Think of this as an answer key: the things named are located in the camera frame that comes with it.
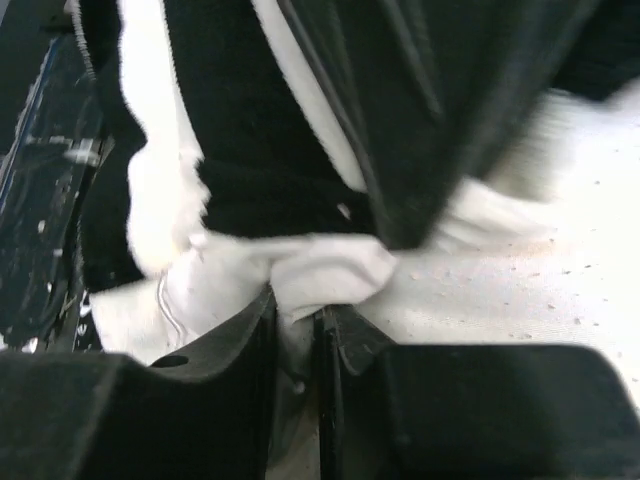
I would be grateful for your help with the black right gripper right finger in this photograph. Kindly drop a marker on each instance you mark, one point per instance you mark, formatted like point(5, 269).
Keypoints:
point(497, 411)

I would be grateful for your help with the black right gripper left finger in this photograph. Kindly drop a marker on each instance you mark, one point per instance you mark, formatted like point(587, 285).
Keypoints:
point(202, 412)

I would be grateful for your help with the white pillow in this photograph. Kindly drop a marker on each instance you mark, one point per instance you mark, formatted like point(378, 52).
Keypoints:
point(546, 252)

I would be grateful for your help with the black white striped pillowcase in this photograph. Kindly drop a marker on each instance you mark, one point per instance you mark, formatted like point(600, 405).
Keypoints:
point(391, 124)

